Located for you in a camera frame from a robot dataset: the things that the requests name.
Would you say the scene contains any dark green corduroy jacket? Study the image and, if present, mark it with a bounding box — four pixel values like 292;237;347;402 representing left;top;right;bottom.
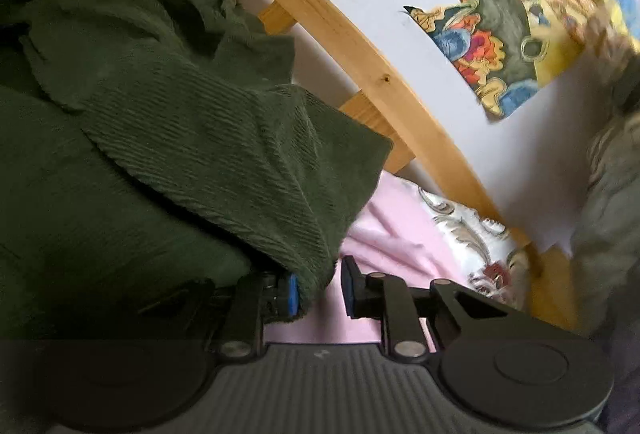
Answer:
0;0;394;341

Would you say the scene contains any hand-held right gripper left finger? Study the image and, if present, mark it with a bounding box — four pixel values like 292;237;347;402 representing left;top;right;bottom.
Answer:
135;270;302;359

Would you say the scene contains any wooden bed frame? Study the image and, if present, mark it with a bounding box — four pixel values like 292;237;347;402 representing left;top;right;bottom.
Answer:
172;0;583;332

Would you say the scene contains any pink bed sheet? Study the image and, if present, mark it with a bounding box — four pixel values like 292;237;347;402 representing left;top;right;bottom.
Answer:
264;171;483;346

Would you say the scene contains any person's grey clothing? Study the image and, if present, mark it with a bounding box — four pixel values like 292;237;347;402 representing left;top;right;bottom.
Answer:
569;14;640;335

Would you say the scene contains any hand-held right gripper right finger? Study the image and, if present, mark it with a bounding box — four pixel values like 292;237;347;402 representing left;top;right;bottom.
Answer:
341;255;523;361

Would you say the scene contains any colourful cauldron wall poster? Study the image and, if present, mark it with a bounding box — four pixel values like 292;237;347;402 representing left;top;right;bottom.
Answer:
403;0;617;121

